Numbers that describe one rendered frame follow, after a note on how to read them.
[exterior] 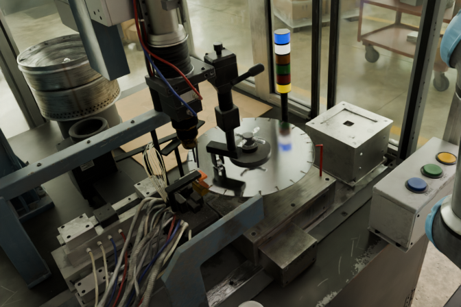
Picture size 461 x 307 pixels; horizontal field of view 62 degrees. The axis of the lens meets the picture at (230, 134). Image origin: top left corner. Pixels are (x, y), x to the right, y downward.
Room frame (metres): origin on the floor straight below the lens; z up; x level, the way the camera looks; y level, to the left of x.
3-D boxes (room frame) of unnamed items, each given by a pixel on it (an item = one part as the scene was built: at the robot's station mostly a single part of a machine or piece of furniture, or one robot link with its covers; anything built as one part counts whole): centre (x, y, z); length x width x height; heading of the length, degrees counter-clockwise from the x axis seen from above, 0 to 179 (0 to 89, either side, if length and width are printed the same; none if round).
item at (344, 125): (0.93, -0.35, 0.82); 0.18 x 0.18 x 0.15; 35
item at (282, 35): (1.06, -0.18, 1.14); 0.05 x 0.04 x 0.03; 35
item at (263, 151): (0.79, -0.04, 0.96); 0.11 x 0.11 x 0.03
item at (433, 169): (0.68, -0.47, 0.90); 0.04 x 0.04 x 0.02
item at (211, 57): (0.72, 0.00, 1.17); 0.06 x 0.05 x 0.20; 116
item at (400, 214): (0.69, -0.47, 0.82); 0.28 x 0.11 x 0.15; 125
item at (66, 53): (1.32, 0.54, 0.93); 0.31 x 0.31 x 0.36
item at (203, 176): (0.67, 0.12, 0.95); 0.10 x 0.03 x 0.07; 125
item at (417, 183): (0.64, -0.42, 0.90); 0.04 x 0.04 x 0.02
